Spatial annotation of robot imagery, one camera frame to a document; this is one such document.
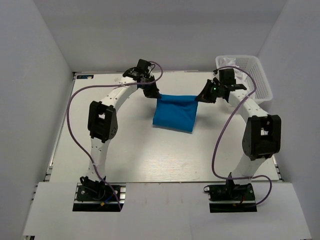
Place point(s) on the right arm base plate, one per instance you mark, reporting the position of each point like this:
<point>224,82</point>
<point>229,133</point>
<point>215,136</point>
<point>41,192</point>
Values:
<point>231,199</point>

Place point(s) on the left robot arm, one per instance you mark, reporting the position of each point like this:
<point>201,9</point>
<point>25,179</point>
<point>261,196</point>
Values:
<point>103,127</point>

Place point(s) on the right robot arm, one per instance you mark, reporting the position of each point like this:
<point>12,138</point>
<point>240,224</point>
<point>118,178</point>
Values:
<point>260,141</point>

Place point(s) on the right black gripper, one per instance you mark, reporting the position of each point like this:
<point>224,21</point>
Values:
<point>205,96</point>

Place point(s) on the white crumpled t shirt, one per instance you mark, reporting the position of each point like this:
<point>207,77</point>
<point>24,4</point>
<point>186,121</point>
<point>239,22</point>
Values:
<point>227,61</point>

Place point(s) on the blue t shirt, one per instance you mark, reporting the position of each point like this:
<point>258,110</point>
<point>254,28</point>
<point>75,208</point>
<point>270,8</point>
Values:
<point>176,112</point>

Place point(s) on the white plastic basket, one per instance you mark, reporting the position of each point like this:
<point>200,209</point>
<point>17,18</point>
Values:
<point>252,65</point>

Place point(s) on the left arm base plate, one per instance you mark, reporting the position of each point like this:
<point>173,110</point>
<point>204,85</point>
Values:
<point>86,200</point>

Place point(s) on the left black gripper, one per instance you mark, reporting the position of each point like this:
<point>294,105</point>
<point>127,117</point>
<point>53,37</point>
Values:
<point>154,92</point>

